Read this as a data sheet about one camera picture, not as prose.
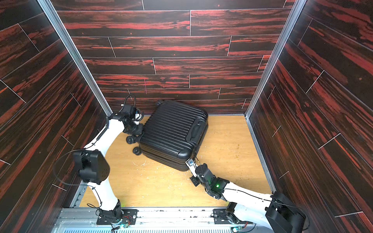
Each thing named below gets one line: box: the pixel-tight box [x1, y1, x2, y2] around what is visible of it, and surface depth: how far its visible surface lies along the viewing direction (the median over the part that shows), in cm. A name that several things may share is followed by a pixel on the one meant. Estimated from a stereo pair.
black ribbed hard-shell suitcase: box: [126, 99, 209, 172], surface depth 84 cm
